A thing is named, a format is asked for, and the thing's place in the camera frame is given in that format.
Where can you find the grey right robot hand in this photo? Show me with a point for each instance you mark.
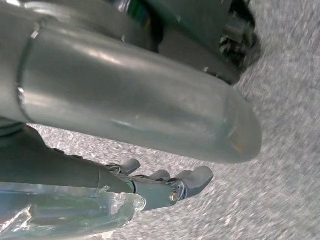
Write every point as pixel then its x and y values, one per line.
pixel 124 96

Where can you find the clear plastic wrap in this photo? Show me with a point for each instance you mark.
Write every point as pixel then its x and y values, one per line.
pixel 62 212

